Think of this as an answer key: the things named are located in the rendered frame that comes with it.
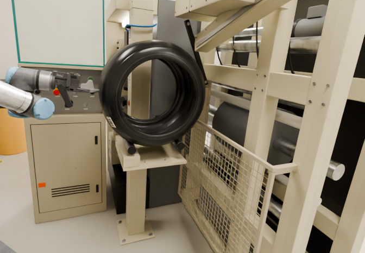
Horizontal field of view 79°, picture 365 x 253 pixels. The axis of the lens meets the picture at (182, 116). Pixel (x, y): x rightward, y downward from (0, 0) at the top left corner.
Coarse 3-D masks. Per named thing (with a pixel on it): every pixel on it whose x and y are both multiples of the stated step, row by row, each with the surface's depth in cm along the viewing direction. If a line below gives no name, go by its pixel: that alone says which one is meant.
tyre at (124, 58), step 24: (144, 48) 106; (168, 48) 110; (120, 72) 104; (192, 72) 118; (120, 96) 106; (192, 96) 142; (120, 120) 110; (144, 120) 145; (168, 120) 149; (192, 120) 126; (144, 144) 121
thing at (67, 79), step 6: (54, 72) 102; (60, 72) 103; (66, 72) 106; (54, 78) 102; (60, 78) 104; (66, 78) 105; (72, 78) 108; (78, 78) 105; (54, 84) 103; (60, 84) 105; (66, 84) 104; (72, 84) 106; (78, 84) 107; (66, 90) 106
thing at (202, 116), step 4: (208, 88) 159; (208, 92) 160; (204, 104) 161; (204, 108) 162; (204, 112) 163; (200, 116) 162; (204, 116) 164; (200, 120) 163; (204, 120) 165; (196, 124) 163
